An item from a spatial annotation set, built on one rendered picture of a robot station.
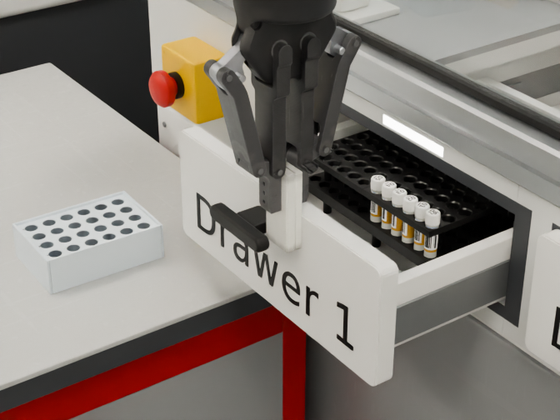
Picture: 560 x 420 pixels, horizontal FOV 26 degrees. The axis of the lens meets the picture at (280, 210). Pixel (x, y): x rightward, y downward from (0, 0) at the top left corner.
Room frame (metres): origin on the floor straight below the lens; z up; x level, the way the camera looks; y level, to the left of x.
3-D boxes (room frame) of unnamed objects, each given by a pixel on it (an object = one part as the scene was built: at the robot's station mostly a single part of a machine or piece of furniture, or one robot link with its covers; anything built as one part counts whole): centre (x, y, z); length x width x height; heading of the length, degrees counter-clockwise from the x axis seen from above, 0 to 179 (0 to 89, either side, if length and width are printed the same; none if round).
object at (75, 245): (1.03, 0.19, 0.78); 0.12 x 0.08 x 0.04; 123
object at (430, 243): (0.86, -0.13, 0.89); 0.01 x 0.01 x 0.05
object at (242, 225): (0.85, 0.02, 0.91); 0.07 x 0.04 x 0.01; 35
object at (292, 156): (0.85, -0.02, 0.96); 0.03 x 0.01 x 0.05; 125
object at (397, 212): (0.92, -0.08, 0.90); 0.18 x 0.02 x 0.01; 35
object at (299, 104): (0.84, -0.01, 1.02); 0.04 x 0.01 x 0.11; 35
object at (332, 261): (0.87, 0.00, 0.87); 0.29 x 0.02 x 0.11; 35
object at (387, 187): (0.91, -0.09, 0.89); 0.01 x 0.01 x 0.05
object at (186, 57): (1.21, 0.09, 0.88); 0.07 x 0.05 x 0.07; 35
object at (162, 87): (1.19, 0.12, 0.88); 0.04 x 0.03 x 0.04; 35
